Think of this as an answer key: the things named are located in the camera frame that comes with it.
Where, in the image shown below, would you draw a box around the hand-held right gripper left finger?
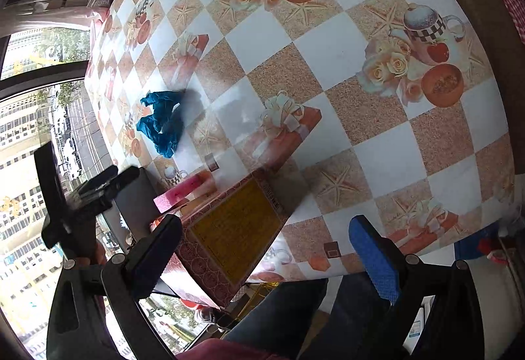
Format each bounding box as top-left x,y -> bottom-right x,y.
46,214 -> 193,360

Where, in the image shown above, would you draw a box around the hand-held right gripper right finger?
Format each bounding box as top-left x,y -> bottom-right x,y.
348,214 -> 487,360

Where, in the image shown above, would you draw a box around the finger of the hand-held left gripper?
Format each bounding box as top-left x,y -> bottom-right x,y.
33,142 -> 72,250
74,164 -> 141,207

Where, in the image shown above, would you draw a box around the red box with yellow label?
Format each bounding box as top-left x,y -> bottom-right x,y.
150,167 -> 306,309

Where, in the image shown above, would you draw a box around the teal blue scrunchie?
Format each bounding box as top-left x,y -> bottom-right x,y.
136,90 -> 187,159

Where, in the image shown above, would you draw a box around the grey cardboard panel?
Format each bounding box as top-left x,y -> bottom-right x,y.
113,167 -> 165,246

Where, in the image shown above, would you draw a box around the pink rectangular block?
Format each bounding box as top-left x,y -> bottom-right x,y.
154,171 -> 216,215

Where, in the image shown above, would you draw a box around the white red shoe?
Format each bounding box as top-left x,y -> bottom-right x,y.
193,303 -> 231,330

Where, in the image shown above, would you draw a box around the person's blue jeans legs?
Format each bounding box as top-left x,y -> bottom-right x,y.
221,273 -> 411,360

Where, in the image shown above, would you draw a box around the red plastic object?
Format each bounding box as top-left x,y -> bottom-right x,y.
478,237 -> 514,265

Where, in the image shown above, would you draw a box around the person's maroon top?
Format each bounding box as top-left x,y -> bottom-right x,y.
176,337 -> 298,360

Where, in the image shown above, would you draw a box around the printed checkered tablecloth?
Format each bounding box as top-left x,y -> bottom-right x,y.
84,0 -> 517,303

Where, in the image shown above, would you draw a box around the brown chair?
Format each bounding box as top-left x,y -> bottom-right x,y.
435,0 -> 525,164

